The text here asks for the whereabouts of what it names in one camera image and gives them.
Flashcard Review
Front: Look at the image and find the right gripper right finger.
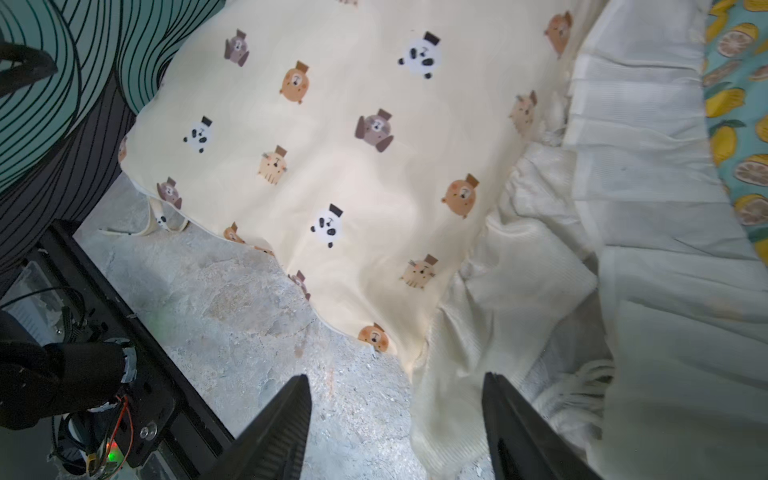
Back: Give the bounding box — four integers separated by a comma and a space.
482, 372, 600, 480

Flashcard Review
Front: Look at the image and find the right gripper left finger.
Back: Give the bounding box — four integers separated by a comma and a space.
201, 374, 312, 480

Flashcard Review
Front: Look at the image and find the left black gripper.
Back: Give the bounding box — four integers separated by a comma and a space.
0, 41, 58, 97

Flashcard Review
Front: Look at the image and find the cream animal print pillow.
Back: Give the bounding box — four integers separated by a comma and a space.
118, 1, 767, 479

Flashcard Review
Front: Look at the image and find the lemon print teal pillow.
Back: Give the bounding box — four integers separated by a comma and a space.
702, 0, 767, 262

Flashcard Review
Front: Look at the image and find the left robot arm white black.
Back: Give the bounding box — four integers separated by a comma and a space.
1, 74, 135, 430

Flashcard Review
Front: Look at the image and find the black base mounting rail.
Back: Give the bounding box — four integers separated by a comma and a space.
30, 220, 234, 479

